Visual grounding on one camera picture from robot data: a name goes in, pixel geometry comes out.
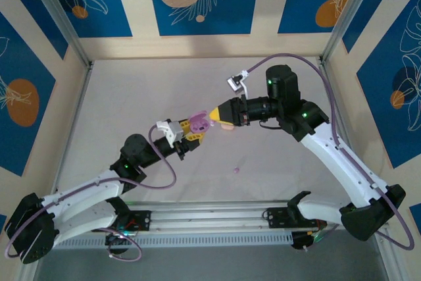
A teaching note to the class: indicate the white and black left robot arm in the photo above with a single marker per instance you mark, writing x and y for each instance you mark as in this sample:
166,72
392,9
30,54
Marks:
82,189

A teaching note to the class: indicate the aluminium table side rail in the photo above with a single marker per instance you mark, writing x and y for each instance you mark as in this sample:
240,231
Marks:
394,269
73,129

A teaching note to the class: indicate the purple earbud charging case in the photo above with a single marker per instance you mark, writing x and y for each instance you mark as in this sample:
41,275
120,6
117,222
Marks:
200,125

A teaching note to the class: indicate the aluminium frame post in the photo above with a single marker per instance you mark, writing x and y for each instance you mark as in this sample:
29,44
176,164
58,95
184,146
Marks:
59,14
356,14

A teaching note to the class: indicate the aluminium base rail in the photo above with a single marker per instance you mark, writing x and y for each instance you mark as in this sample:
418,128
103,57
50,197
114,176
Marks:
204,216

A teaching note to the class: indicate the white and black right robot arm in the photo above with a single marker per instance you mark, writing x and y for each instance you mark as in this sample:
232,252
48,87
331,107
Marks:
335,159

